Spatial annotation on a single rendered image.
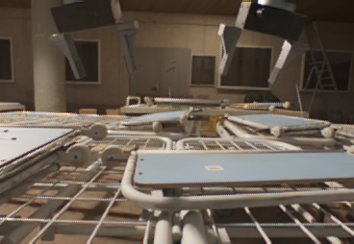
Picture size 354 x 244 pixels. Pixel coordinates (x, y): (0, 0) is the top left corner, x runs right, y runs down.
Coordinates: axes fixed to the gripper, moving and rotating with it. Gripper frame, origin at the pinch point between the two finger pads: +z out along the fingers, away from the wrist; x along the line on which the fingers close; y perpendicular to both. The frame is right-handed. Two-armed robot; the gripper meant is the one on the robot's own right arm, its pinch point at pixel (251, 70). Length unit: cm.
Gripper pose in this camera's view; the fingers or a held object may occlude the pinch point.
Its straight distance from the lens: 51.4
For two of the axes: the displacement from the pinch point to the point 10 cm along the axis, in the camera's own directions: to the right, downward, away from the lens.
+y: 1.0, 5.1, -8.6
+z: -2.0, 8.5, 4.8
